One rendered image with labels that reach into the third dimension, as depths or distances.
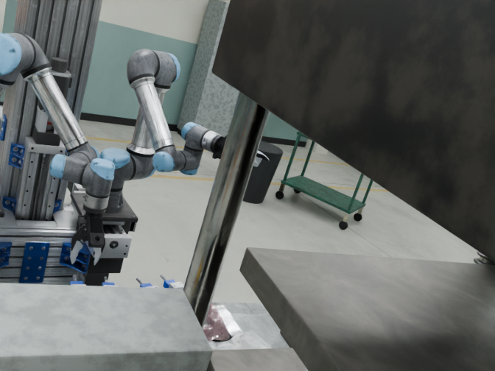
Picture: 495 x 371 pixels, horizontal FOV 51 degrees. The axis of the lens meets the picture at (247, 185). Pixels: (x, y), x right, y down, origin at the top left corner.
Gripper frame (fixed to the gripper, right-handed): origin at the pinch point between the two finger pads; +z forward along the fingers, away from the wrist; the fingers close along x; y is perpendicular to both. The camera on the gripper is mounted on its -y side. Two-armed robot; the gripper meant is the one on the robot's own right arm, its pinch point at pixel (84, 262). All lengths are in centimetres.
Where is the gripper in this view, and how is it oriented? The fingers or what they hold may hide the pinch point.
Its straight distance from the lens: 183.4
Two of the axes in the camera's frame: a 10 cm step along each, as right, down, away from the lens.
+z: -2.8, 9.1, 3.0
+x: -8.8, -1.2, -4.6
